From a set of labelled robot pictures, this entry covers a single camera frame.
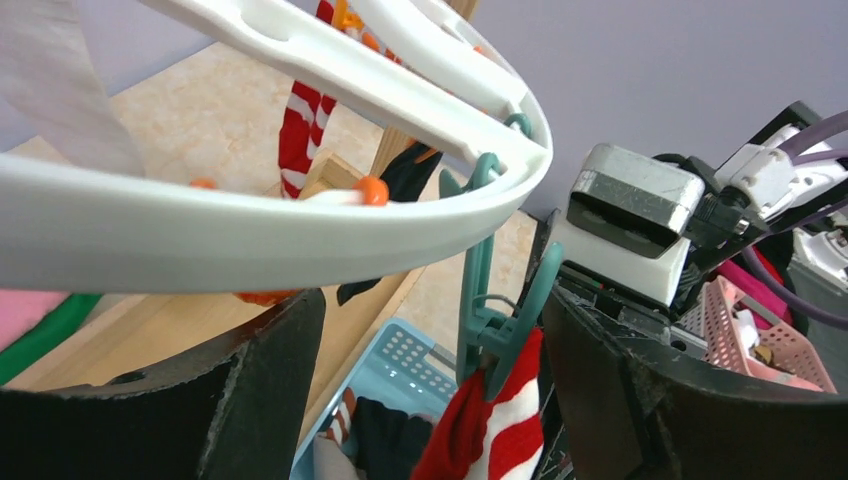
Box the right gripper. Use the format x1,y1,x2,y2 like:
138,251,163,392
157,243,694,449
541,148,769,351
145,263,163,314
519,208,717,480

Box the pink plastic basket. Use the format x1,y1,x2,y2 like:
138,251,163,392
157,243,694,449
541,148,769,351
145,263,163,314
679,276,837,394

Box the light blue plastic basket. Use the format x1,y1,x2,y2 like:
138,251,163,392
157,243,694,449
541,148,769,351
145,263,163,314
290,318,458,479

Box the green folded cloth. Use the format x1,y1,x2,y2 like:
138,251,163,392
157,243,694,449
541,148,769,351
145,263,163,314
1,294,102,384

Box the black sock front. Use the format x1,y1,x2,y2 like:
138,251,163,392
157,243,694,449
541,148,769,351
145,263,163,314
351,397,434,480

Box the grey striped cuff sock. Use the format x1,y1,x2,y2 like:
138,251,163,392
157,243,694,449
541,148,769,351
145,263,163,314
312,387,359,480

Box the teal clothespin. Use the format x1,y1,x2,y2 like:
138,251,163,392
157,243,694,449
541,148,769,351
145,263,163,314
438,152,566,404

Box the wooden hanger rack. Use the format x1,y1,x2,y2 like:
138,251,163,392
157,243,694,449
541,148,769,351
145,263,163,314
6,0,482,445

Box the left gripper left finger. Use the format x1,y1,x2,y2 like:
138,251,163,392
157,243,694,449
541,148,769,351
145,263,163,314
1,289,326,479

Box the red white striped sock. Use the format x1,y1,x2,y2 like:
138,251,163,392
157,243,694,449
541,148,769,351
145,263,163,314
278,0,339,200
411,328,544,480

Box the white round clip hanger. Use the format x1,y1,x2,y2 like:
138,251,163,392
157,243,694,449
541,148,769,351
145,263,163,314
0,0,554,296

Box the pink folded cloth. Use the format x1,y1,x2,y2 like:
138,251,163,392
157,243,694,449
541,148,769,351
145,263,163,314
1,290,70,350

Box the black sock back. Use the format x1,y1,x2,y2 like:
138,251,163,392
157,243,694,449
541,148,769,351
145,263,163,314
336,140,444,307

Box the orange clothespin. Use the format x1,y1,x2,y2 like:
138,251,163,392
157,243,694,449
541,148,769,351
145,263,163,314
188,175,391,208

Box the black sock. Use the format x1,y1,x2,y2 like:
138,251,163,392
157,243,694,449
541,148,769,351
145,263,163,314
351,397,434,480
336,140,444,307

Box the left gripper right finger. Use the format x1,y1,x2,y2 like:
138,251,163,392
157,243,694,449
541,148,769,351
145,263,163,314
541,286,847,479

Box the red white striped sock back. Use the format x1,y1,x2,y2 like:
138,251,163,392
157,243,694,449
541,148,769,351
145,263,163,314
278,0,339,200

